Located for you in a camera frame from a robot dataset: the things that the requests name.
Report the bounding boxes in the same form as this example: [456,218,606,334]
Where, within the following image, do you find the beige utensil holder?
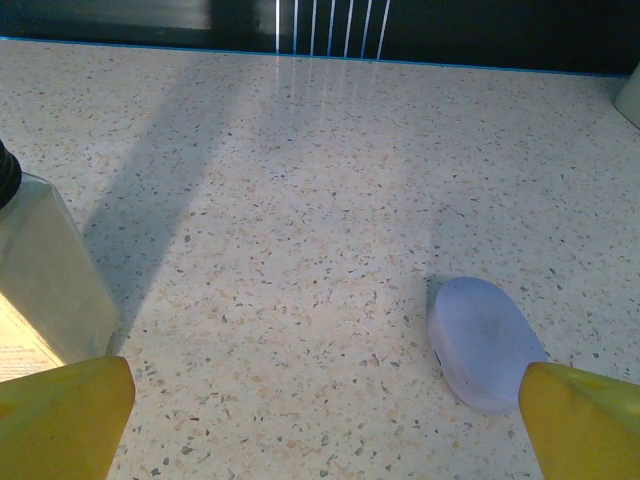
[613,64,640,129]

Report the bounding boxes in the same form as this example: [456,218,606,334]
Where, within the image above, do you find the lavender earbud charging case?
[425,276,550,415]

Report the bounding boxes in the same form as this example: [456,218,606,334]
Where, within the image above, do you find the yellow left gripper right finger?
[518,362,640,480]

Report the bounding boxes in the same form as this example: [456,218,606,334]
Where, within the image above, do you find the small bottle with black cap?
[0,137,121,384]

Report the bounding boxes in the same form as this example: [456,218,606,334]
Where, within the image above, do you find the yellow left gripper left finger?
[0,355,136,480]

